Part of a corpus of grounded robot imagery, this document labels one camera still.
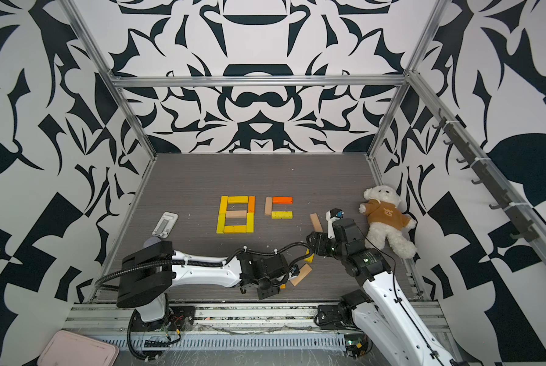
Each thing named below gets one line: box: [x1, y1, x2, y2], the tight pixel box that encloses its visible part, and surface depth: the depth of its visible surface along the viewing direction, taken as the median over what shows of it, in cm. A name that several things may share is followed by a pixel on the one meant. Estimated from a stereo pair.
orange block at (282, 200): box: [272, 196, 293, 205], surface depth 104 cm
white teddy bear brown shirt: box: [359, 185, 418, 259], surface depth 91 cm
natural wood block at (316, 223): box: [309, 212, 325, 233], surface depth 98 cm
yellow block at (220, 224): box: [216, 213, 225, 235], surface depth 96 cm
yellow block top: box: [228, 195, 248, 204], surface depth 104 cm
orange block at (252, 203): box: [247, 195, 256, 213], surface depth 103 cm
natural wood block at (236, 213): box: [226, 210, 248, 218], surface depth 98 cm
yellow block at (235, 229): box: [224, 224, 248, 235], surface depth 96 cm
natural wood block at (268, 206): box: [264, 196, 273, 216], surface depth 104 cm
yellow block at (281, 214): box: [271, 211, 293, 219], surface depth 99 cm
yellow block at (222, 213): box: [218, 195, 229, 222], surface depth 101 cm
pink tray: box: [36, 330, 120, 366], surface depth 69 cm
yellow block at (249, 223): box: [246, 212, 254, 235], surface depth 97 cm
